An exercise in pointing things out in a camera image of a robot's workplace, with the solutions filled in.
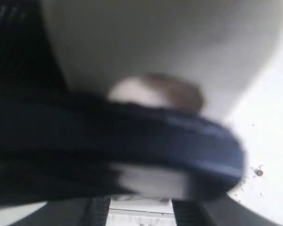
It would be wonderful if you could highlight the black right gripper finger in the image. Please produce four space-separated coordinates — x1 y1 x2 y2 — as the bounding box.
0 0 244 202

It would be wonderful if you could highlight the white wooden paint brush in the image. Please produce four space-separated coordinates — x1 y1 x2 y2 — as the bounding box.
40 0 283 115

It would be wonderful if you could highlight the stray brown pellet right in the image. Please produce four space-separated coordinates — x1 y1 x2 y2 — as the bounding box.
256 169 263 177

